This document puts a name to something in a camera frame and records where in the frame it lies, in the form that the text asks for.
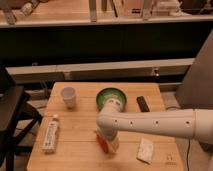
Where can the black chair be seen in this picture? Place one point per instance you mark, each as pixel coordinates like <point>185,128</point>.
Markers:
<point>17,118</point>

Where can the white folded cloth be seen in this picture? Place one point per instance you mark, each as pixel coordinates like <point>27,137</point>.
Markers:
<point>145,151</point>

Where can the black rectangular block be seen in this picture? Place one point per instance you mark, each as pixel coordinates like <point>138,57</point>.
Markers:
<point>142,104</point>

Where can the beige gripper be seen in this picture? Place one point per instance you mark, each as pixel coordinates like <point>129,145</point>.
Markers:
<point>112,145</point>

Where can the white tube bottle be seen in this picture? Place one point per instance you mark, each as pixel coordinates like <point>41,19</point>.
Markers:
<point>50,139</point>

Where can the green bowl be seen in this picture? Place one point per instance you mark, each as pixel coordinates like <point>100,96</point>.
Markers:
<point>111,93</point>

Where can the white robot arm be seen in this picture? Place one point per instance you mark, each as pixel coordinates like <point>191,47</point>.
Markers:
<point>188,123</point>

